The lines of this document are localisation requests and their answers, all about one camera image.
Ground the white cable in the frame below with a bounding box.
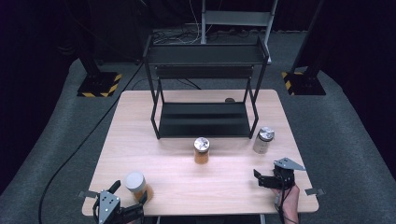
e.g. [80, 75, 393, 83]
[188, 0, 203, 45]

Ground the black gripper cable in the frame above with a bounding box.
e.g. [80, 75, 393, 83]
[275, 173, 300, 224]

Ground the black floor cable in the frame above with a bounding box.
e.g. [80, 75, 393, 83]
[37, 61, 145, 224]
[175, 77, 203, 91]

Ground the black metal two-tier rack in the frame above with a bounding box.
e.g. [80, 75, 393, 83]
[142, 34, 271, 141]

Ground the tangle of floor cables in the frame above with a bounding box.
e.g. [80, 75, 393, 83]
[151, 28, 204, 45]

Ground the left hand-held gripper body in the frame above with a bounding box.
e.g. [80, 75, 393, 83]
[78, 189, 146, 224]

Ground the black stand with striped base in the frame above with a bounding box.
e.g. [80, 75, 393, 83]
[77, 46, 123, 98]
[281, 0, 327, 97]

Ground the silver-lidded jar of orange powder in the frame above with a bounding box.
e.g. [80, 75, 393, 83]
[192, 136, 211, 165]

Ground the white-lidded jar of orange powder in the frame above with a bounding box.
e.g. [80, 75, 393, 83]
[124, 171, 154, 203]

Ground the silver-lidded jar of pale powder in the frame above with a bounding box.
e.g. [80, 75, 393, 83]
[252, 126, 276, 155]

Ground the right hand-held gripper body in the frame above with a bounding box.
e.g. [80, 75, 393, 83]
[269, 157, 327, 197]

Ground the grey metal frame stand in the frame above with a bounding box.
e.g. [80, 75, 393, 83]
[200, 0, 279, 65]

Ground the person's right hand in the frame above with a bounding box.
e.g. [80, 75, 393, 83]
[270, 183, 301, 224]

